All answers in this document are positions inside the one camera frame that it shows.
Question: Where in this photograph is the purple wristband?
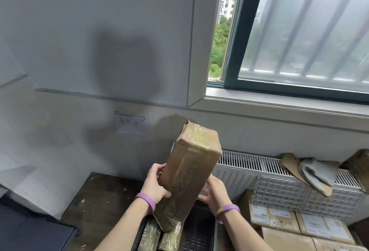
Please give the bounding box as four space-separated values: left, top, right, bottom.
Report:
214 204 241 217
135 192 156 213

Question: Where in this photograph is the black plastic crate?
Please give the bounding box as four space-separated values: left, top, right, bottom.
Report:
131 200 219 251

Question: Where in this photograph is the person's right forearm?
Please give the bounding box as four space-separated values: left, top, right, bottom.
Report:
220 210 274 251

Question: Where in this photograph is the person's left forearm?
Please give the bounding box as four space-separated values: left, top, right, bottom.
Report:
95 199 150 251

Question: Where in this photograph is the person's right hand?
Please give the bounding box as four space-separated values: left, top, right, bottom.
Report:
197 174 233 214

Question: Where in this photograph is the window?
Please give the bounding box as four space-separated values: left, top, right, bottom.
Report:
187 0 369 132

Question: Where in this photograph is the pile of cardboard boxes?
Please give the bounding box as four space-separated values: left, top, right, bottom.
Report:
239 148 369 251

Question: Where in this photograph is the white radiator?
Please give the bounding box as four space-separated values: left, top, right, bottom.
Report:
212 150 369 223

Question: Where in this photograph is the white paper wall note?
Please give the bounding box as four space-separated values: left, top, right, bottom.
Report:
114 110 146 135

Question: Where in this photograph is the brown parcel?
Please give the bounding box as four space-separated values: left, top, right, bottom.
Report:
153 120 223 233

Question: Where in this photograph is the person's left hand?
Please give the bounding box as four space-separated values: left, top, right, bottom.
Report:
140 163 172 205

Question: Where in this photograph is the grey metal shelving unit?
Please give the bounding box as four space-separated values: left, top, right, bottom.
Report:
0 196 80 251

